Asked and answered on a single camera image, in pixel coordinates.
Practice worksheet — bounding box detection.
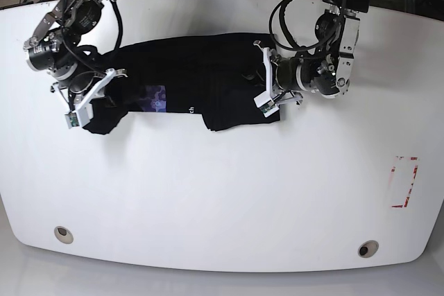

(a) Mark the right table grommet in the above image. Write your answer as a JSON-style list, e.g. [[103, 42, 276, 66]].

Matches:
[[357, 240, 379, 259]]

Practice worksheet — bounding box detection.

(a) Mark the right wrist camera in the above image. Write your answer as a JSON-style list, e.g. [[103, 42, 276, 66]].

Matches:
[[65, 104, 94, 129]]

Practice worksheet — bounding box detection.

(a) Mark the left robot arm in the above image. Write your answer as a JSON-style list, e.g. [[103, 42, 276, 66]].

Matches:
[[254, 0, 370, 116]]

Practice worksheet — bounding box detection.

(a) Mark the left table grommet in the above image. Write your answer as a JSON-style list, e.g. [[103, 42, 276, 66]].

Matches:
[[54, 226, 74, 245]]

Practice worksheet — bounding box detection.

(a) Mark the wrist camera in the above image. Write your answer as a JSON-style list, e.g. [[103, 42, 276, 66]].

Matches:
[[65, 104, 94, 129], [254, 92, 280, 118]]

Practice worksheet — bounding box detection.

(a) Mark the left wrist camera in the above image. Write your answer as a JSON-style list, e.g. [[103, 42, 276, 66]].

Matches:
[[254, 92, 280, 118]]

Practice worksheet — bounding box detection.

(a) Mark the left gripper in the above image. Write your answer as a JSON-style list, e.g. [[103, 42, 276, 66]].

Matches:
[[253, 40, 303, 106]]

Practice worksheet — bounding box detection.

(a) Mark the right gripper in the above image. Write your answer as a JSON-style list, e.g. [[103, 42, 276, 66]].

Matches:
[[50, 68, 128, 116]]

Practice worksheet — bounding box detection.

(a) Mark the table grommet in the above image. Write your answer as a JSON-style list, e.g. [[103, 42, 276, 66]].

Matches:
[[54, 226, 74, 245], [357, 240, 379, 259]]

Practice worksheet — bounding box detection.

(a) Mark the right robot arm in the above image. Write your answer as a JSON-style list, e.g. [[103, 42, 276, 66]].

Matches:
[[24, 0, 127, 119]]

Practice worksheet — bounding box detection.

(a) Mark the black graphic t-shirt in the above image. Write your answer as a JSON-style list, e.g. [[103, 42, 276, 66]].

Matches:
[[84, 33, 280, 135]]

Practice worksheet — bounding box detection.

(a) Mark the red tape marking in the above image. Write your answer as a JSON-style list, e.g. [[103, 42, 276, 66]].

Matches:
[[388, 156, 419, 209]]

